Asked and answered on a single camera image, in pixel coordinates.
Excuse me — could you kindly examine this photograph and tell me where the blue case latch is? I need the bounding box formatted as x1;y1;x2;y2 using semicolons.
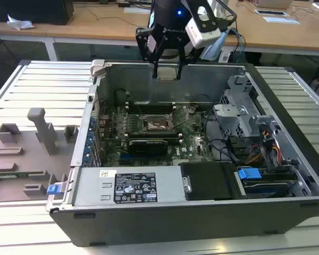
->
46;184;66;197

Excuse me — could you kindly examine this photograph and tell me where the grey metal drive cage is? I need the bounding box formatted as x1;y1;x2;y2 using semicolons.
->
212;75;280;139

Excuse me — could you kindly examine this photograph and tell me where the green motherboard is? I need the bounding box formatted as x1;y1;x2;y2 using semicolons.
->
98;105;216;167

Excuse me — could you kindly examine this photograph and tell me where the beige flat box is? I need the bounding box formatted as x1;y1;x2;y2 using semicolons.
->
251;0;293;9

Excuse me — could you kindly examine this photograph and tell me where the wooden desk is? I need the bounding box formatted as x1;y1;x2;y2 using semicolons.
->
0;0;319;58

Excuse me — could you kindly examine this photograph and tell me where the hard disk in blue carrier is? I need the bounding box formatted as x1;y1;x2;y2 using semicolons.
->
238;166;298;199

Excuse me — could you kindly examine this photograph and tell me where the blue expansion slot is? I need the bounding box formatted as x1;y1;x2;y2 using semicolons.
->
119;155;140;163

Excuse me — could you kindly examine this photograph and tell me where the open black PC case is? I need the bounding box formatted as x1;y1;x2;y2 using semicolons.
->
45;59;319;247

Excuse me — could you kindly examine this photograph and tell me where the yellow red wire bundle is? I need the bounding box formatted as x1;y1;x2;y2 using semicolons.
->
246;143;282;167

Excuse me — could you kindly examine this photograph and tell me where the blue cable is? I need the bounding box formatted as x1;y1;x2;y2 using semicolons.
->
228;26;247;64

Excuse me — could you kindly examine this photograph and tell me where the black round chassis speaker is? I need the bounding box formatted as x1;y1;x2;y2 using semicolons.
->
114;89;126;106

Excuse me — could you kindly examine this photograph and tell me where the black box on desk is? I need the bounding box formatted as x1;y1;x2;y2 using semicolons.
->
0;0;74;26

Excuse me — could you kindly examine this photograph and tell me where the crumpled white paper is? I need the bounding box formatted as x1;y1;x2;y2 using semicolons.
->
6;13;35;30

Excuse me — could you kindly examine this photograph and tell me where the white paper sheet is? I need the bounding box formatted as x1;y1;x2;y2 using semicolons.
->
123;7;152;14

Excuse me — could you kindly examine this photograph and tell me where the black RAM slot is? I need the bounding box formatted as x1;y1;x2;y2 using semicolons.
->
124;133;182;137
125;107;176;111
125;101;176;105
124;131;182;135
125;109;177;114
125;104;176;108
124;135;183;139
124;137;183;141

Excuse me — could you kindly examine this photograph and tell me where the silver power supply unit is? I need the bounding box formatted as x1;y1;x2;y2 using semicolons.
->
71;166;188;207

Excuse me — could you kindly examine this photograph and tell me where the metal socket cover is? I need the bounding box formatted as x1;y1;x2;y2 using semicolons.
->
170;105;194;128

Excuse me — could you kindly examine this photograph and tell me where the pale blue sheet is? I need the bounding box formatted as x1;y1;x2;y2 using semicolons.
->
263;16;301;24

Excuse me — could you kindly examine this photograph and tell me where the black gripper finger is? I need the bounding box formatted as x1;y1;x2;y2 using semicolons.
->
175;37;202;80
135;26;167;79

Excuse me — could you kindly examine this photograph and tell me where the white sheet with dark strip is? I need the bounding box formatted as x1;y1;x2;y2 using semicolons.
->
255;9;289;17

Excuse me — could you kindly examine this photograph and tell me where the black plastic shroud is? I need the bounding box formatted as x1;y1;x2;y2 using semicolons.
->
178;161;242;201

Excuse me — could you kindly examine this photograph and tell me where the black graphics card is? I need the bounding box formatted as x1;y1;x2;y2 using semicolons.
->
129;139;169;157

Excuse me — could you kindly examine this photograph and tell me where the silver CPU plate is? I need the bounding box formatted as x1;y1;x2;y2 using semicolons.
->
158;67;179;80

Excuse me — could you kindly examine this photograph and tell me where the grey parts rack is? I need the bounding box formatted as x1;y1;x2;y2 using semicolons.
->
0;107;79;204

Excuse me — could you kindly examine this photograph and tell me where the CPU socket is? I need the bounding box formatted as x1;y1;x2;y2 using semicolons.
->
139;114;176;132

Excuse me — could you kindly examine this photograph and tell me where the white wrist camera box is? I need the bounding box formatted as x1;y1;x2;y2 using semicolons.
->
185;5;222;50

